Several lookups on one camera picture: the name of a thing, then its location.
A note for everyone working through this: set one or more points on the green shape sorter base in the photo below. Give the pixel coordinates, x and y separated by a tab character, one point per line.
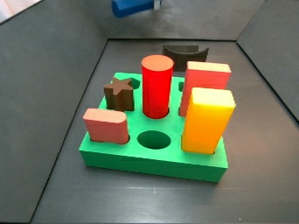
153	151

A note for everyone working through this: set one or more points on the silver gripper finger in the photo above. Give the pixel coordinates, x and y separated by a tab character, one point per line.
157	4

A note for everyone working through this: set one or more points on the pink rounded block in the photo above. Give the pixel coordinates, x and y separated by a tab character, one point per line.
107	125

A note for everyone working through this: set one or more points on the yellow rectangular block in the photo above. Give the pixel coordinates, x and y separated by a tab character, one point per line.
208	113

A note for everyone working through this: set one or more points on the red cylinder block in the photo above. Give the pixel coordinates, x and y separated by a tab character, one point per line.
157	72

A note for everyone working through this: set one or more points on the blue hexagonal prism block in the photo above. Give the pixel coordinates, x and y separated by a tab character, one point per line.
127	7

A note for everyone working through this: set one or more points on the salmon arch block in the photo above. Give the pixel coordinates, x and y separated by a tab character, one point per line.
203	75

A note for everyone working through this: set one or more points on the brown star block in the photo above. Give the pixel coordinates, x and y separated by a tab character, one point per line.
119	95

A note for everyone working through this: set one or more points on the black cradle stand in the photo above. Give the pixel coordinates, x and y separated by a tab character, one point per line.
184	53

